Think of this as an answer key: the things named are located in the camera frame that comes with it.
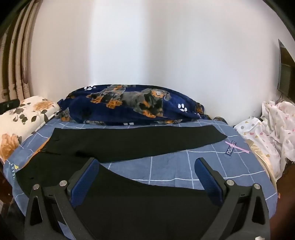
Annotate white floral pillow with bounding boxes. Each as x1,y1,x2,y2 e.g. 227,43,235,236
0,96,61,164

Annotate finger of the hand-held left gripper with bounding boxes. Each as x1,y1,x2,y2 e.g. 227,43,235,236
0,99,20,113

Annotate blue checked bedsheet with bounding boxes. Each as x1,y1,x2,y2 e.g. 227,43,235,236
3,119,278,240

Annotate black pants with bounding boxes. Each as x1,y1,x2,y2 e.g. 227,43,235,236
15,126,228,240

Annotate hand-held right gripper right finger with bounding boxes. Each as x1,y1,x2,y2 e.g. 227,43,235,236
195,157,270,240

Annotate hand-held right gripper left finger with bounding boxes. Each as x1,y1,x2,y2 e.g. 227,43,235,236
24,157,102,240

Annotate dark wall-mounted screen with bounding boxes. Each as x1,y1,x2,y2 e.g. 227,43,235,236
277,39,295,102

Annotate beige patterned curtain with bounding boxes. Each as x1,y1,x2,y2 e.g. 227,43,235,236
0,0,39,104

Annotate navy dog print blanket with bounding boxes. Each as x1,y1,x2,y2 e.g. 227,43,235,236
56,84,212,126

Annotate white patterned quilt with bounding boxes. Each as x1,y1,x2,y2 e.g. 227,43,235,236
234,100,295,176

